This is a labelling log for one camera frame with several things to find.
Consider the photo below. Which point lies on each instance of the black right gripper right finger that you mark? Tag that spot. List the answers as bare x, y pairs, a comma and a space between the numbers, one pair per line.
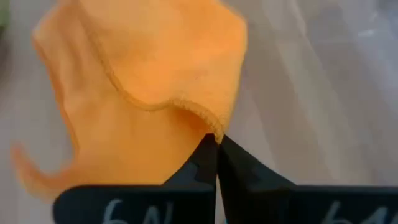
264, 202

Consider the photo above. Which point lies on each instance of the orange microfiber towel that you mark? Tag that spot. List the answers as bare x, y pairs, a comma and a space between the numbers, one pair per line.
155, 62

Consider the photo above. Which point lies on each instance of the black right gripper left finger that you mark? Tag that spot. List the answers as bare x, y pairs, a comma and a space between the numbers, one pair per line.
174, 202

